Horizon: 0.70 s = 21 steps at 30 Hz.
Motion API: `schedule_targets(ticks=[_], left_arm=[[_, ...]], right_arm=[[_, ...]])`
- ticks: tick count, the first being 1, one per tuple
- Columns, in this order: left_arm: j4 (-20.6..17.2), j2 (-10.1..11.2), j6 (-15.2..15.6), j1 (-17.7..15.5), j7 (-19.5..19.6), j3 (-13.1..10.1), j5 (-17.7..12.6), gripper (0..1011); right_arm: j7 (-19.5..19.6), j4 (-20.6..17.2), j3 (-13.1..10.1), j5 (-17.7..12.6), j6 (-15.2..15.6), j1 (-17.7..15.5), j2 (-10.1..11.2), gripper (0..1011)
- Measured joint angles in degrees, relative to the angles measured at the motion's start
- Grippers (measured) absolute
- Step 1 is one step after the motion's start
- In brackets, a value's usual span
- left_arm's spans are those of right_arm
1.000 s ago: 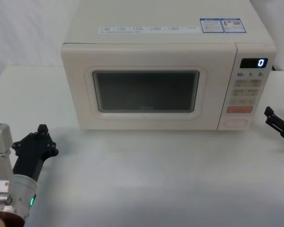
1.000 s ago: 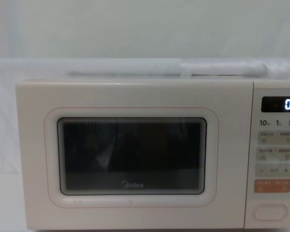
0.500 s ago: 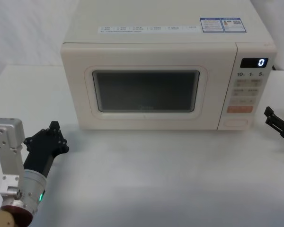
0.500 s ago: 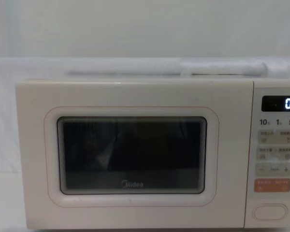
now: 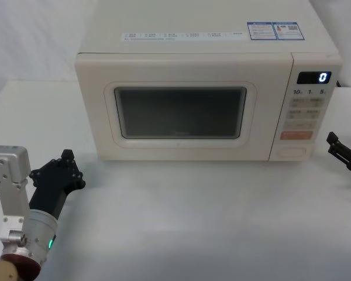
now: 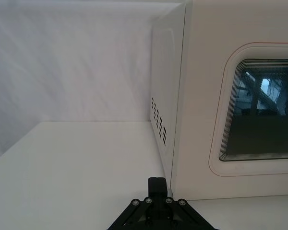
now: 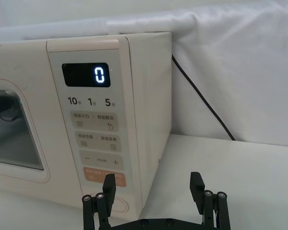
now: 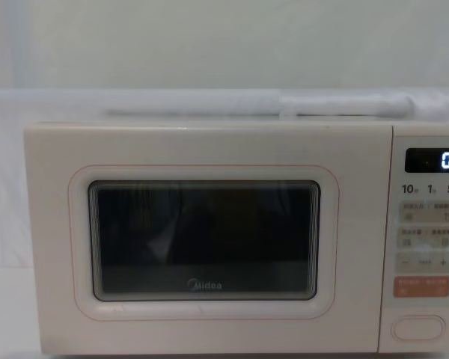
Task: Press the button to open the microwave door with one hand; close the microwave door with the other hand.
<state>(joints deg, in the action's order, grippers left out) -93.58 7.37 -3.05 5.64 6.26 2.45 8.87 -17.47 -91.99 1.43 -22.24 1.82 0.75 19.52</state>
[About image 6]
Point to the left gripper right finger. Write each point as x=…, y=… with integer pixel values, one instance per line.
x=184, y=215

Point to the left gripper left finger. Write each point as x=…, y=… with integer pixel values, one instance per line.
x=132, y=215

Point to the cream microwave oven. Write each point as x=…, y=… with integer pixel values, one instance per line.
x=201, y=95

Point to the white curtain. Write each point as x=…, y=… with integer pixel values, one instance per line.
x=69, y=60

